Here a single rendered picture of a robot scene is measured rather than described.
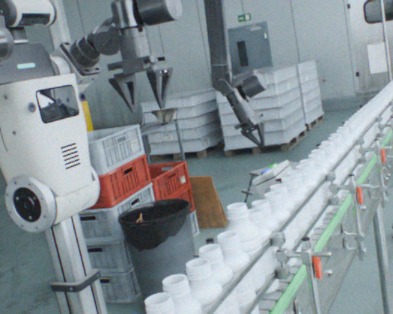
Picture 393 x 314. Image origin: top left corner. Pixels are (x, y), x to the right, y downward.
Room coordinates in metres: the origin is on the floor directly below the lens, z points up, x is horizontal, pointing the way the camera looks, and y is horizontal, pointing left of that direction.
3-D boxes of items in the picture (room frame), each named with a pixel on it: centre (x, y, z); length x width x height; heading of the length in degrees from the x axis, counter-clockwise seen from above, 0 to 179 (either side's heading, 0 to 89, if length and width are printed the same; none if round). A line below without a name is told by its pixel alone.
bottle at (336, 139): (1.63, -0.32, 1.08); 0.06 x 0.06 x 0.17
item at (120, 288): (3.58, 0.91, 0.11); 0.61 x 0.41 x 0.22; 160
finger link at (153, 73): (1.00, 0.13, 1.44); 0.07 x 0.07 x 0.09; 65
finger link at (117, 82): (1.01, 0.16, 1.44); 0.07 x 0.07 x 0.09; 65
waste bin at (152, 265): (3.11, 0.53, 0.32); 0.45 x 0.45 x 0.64
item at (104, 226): (3.58, 0.91, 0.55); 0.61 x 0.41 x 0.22; 162
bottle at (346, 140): (1.74, -0.37, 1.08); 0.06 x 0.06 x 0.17
